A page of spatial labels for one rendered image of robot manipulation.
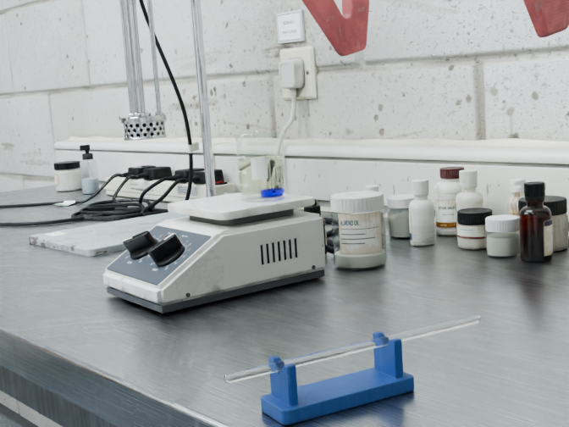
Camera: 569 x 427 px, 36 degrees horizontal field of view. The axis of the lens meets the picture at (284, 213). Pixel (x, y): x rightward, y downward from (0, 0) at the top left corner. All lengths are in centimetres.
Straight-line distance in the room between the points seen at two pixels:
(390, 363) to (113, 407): 22
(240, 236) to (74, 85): 137
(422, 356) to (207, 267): 26
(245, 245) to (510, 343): 29
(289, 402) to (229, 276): 32
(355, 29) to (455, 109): 88
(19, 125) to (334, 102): 127
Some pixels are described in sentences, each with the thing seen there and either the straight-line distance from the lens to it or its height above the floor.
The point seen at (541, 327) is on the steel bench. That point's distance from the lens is 74.
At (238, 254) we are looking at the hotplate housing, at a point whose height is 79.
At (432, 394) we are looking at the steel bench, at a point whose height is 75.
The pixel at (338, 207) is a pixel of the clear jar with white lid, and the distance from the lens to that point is 95.
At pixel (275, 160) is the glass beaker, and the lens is 90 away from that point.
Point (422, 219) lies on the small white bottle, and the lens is 107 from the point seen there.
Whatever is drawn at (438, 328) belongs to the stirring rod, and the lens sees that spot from 62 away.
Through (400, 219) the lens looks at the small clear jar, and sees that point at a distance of 112.
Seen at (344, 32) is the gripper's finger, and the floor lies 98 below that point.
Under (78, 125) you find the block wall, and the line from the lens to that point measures 219.
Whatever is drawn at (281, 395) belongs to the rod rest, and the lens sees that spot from 56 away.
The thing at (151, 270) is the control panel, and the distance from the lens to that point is 86.
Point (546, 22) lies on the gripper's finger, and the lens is 31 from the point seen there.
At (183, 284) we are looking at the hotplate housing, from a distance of 83.
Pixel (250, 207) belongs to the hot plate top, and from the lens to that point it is 87.
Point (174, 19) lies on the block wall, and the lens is 178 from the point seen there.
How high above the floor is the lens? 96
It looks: 8 degrees down
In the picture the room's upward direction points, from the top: 4 degrees counter-clockwise
